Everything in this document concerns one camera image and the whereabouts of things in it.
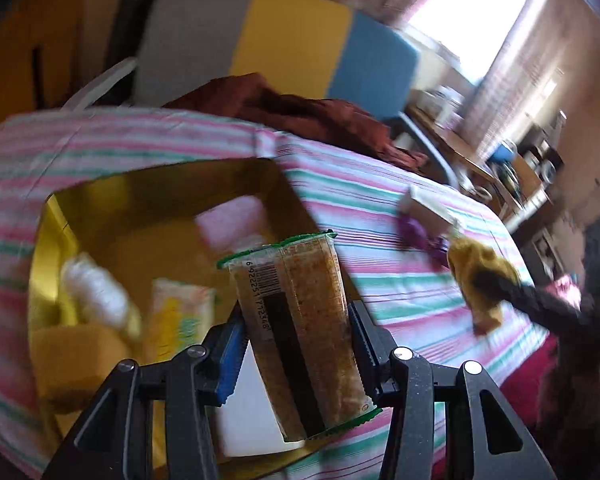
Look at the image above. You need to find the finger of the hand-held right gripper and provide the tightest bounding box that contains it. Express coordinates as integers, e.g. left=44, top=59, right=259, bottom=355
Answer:
left=472, top=270, right=586, bottom=333

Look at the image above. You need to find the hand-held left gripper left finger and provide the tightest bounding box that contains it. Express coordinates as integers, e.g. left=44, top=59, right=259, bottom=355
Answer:
left=40, top=305, right=246, bottom=480

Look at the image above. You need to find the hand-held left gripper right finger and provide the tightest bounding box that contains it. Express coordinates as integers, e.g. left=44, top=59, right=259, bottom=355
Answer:
left=347, top=300, right=558, bottom=480

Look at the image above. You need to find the white foam block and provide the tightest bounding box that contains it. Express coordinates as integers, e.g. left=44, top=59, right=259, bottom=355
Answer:
left=220, top=340, right=306, bottom=461

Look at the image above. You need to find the brown snack packet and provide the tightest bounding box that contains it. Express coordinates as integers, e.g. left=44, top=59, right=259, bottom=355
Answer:
left=216, top=230, right=383, bottom=443

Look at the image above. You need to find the yellow green packet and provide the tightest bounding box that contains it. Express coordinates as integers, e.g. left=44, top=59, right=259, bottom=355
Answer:
left=147, top=277, right=218, bottom=361

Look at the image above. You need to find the purple item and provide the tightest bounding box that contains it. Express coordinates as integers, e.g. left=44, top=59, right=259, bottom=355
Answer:
left=399, top=215, right=451, bottom=266

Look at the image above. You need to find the beige cardboard box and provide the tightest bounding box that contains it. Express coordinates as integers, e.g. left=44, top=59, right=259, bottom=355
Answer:
left=399, top=185, right=463, bottom=236

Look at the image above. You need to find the pink white packet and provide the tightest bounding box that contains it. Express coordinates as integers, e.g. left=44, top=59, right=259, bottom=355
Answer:
left=195, top=195, right=268, bottom=251

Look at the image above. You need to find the large yellow sponge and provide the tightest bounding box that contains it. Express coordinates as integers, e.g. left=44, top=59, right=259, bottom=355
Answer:
left=30, top=322, right=141, bottom=401

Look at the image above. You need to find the white cotton pack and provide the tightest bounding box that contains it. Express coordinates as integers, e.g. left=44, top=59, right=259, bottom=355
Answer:
left=60, top=252, right=141, bottom=341

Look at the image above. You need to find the maroon tin box gold inside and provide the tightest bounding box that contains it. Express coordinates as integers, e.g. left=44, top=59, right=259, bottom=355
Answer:
left=27, top=157, right=331, bottom=466

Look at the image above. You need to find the wooden cabinet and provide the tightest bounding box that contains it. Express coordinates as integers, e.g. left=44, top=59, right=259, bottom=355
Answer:
left=517, top=200, right=566, bottom=281

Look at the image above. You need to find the striped bed sheet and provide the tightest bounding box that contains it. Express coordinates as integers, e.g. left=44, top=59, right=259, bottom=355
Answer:
left=0, top=107, right=551, bottom=480

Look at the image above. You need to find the blue round object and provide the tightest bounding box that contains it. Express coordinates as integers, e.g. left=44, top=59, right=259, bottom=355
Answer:
left=490, top=142, right=518, bottom=163

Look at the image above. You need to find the wooden desk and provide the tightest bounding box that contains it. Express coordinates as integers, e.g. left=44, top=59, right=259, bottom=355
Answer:
left=407, top=105, right=551, bottom=221

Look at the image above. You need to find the white printed carton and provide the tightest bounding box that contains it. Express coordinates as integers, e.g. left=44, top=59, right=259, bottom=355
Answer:
left=425, top=85, right=466, bottom=116

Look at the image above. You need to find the dark red quilted cloth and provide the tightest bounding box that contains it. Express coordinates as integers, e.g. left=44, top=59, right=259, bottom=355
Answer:
left=162, top=72, right=428, bottom=176

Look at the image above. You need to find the grey yellow blue chair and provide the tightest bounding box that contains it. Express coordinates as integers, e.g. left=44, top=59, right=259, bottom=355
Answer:
left=62, top=0, right=461, bottom=186

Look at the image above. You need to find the wooden wardrobe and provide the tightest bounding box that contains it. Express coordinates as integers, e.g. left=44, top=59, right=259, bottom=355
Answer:
left=0, top=0, right=116, bottom=133

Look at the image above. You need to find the black rolled mat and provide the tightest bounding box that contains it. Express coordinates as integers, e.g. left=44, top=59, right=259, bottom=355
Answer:
left=105, top=0, right=171, bottom=68

